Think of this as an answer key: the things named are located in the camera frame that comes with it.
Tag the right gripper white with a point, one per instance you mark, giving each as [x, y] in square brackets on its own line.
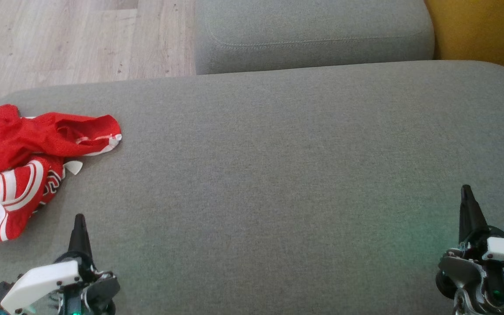
[497, 271]

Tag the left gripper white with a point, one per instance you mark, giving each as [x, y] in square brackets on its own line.
[42, 282]

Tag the red jersey with number print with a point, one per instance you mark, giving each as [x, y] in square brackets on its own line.
[20, 188]

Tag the plain red sports garment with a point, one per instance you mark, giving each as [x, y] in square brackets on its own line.
[15, 140]

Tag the mustard yellow furniture piece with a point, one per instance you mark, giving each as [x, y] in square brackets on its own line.
[484, 30]

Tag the large grey sofa seat cushion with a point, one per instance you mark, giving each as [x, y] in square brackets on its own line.
[278, 175]

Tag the grey sofa back cushion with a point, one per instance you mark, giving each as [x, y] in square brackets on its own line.
[313, 35]

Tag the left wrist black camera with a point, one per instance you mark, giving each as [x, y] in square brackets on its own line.
[0, 295]

